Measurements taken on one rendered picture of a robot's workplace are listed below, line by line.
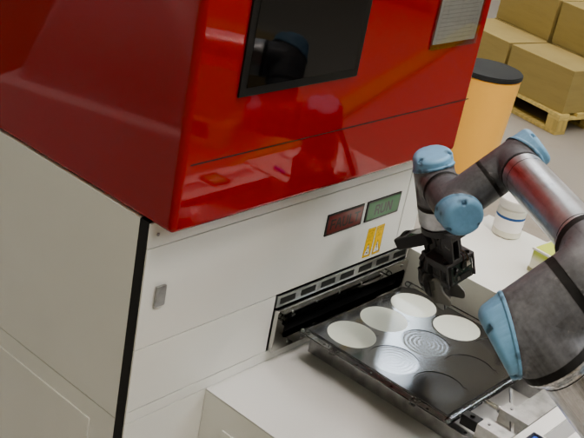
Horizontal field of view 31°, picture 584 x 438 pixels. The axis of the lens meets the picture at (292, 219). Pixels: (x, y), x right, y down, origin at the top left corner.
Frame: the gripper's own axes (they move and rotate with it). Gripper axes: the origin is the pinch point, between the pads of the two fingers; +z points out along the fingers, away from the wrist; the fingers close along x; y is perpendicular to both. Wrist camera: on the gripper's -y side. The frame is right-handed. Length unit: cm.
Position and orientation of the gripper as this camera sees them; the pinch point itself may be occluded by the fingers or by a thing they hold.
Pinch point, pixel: (441, 301)
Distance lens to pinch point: 213.2
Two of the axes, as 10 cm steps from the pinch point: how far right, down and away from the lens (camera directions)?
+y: 5.7, 3.5, -7.4
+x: 8.0, -4.2, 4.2
